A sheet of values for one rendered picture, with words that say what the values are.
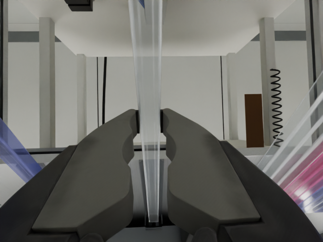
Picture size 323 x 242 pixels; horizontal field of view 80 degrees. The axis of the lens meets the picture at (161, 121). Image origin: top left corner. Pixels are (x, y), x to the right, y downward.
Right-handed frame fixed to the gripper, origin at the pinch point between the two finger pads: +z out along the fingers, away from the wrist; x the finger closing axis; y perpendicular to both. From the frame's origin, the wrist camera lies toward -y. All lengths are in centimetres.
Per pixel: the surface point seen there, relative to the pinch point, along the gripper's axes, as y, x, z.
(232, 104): 31, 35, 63
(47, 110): 19, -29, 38
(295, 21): 6, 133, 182
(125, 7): -5.4, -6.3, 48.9
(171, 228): 22.0, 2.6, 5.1
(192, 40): 5, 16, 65
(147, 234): 22.1, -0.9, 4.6
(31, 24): 9, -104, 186
